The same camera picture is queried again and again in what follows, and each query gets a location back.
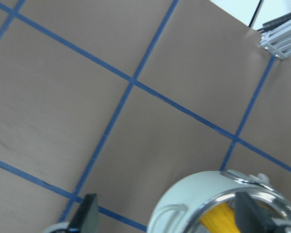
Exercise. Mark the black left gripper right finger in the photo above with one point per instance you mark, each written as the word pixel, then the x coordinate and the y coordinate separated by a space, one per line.
pixel 250 217

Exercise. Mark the pale green steel pot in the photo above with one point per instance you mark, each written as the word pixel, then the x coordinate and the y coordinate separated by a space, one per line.
pixel 184 203

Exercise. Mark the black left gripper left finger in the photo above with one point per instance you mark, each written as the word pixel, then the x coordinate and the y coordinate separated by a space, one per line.
pixel 85 220

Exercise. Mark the yellow corn cob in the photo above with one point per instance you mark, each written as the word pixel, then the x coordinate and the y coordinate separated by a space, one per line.
pixel 220 219

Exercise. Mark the brown gridded table mat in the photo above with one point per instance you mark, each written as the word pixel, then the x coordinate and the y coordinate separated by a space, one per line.
pixel 123 98

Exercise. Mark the aluminium corner profile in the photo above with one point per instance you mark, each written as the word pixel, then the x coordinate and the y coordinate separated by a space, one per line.
pixel 278 41

